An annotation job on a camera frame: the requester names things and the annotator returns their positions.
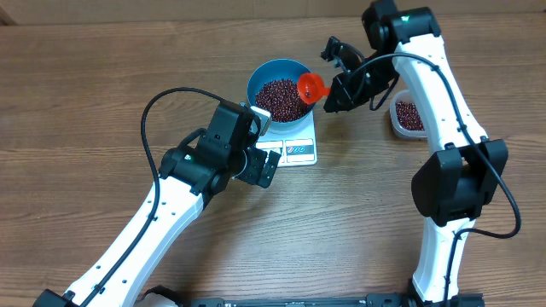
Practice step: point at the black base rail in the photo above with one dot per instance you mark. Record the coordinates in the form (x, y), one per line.
(298, 302)

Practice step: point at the red scoop blue handle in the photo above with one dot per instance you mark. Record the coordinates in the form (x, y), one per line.
(311, 88)

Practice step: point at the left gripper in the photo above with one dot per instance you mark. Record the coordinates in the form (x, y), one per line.
(258, 158)

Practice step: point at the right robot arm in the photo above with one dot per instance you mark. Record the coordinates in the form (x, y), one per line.
(464, 167)

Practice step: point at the white digital kitchen scale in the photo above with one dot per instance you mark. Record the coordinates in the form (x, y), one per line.
(295, 141)

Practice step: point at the clear plastic container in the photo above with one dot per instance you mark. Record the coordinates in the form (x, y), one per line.
(399, 130)

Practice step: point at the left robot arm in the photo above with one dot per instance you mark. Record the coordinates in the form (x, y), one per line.
(189, 175)

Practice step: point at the red beans in bowl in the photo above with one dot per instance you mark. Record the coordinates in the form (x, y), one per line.
(281, 99)

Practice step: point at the blue bowl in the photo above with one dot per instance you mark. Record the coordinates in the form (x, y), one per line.
(273, 70)

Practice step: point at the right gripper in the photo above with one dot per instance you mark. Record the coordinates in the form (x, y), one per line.
(353, 95)

